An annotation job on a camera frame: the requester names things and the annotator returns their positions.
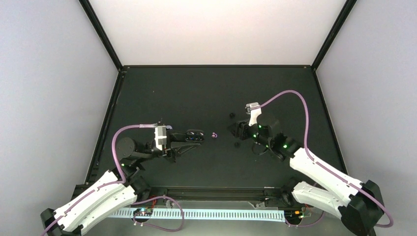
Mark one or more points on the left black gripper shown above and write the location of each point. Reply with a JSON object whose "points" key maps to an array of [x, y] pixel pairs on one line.
{"points": [[175, 145]]}

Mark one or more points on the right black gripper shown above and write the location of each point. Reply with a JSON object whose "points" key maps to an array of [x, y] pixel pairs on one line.
{"points": [[240, 127]]}

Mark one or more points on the lilac earbud charging case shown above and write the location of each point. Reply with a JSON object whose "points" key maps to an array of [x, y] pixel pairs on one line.
{"points": [[199, 135]]}

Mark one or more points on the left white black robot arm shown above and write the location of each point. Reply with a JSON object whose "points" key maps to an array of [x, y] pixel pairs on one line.
{"points": [[123, 186]]}

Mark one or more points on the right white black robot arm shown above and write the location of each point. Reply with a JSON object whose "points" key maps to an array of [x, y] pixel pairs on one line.
{"points": [[357, 204]]}

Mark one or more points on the left electronics board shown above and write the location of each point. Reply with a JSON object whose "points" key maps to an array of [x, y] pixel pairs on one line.
{"points": [[143, 212]]}

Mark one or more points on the electronics board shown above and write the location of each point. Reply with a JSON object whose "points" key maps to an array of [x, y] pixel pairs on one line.
{"points": [[143, 212], [297, 214]]}

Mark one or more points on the right electronics board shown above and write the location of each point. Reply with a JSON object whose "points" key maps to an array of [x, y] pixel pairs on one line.
{"points": [[297, 214]]}

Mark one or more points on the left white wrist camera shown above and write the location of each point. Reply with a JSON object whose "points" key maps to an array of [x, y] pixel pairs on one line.
{"points": [[160, 137]]}

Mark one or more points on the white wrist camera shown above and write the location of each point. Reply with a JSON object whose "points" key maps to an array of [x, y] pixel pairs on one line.
{"points": [[160, 137], [254, 110]]}

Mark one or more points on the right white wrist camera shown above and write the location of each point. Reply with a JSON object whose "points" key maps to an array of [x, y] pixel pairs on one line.
{"points": [[254, 110]]}

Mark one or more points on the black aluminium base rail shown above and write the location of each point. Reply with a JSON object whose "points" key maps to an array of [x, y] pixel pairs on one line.
{"points": [[220, 193]]}

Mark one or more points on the white slotted cable duct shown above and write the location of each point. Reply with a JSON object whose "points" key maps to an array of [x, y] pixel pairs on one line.
{"points": [[206, 214]]}

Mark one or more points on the left black frame post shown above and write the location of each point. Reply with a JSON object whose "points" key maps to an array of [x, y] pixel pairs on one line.
{"points": [[93, 18]]}

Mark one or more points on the black frame post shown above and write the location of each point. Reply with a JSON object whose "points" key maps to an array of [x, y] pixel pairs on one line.
{"points": [[93, 18], [335, 29]]}

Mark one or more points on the right black frame post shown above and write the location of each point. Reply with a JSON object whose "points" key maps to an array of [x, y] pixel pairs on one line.
{"points": [[335, 29]]}

